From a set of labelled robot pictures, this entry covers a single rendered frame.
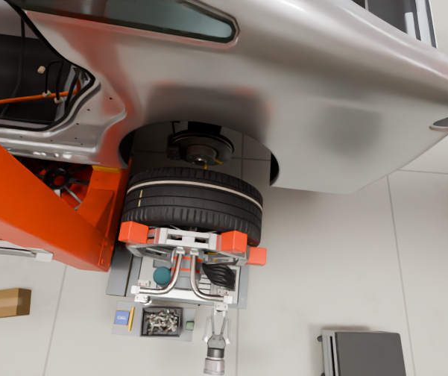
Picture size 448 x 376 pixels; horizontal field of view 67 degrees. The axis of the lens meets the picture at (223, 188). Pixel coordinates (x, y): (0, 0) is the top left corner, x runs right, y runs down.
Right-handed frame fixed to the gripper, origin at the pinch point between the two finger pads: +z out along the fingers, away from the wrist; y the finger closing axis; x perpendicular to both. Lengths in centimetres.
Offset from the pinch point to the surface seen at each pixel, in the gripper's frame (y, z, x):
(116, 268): -66, 19, -70
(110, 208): -62, 44, -15
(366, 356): 91, -17, -49
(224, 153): -5, 75, 4
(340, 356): 75, -19, -49
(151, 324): -32.3, -10.5, -26.9
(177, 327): -19.2, -11.1, -27.1
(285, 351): 52, -21, -83
